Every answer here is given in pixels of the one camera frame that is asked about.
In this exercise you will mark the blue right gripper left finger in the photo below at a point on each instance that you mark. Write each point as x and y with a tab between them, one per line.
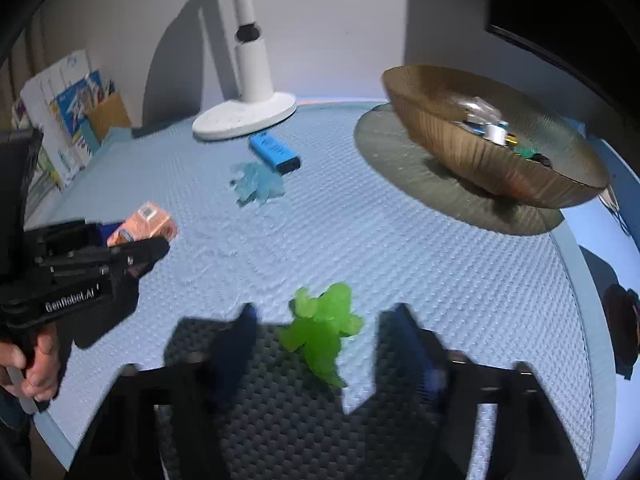
232	348

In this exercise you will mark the teal plastic leaf toy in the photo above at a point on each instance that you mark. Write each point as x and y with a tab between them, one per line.
527	153

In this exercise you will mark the amber glass bowl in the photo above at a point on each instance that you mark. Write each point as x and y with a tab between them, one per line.
564	172

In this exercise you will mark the light blue plastic toy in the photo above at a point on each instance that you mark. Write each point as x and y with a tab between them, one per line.
256	182

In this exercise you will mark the stack of books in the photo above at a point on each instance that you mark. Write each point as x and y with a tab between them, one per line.
55	102

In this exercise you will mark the black smartphone on stand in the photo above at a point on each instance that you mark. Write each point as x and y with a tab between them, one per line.
621	309

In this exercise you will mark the person left hand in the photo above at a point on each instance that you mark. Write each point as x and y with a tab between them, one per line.
40	372

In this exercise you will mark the pink small carton box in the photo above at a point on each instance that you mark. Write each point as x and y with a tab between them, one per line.
149	220

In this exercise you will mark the brown pencil holder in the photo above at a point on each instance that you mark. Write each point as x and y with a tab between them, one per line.
106	111

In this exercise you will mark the green frog toy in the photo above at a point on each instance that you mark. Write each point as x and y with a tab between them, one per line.
318	327

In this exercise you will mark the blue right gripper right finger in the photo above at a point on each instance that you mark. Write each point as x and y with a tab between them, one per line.
421	353

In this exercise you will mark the black computer monitor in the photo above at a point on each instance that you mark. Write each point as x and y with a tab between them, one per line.
597	41

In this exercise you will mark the white desk lamp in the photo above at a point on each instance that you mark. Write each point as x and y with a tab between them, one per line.
259	105

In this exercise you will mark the blue rectangular lighter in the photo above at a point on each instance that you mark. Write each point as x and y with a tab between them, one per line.
274	153

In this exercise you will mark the clear plastic box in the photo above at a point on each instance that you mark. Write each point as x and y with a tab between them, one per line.
478	110

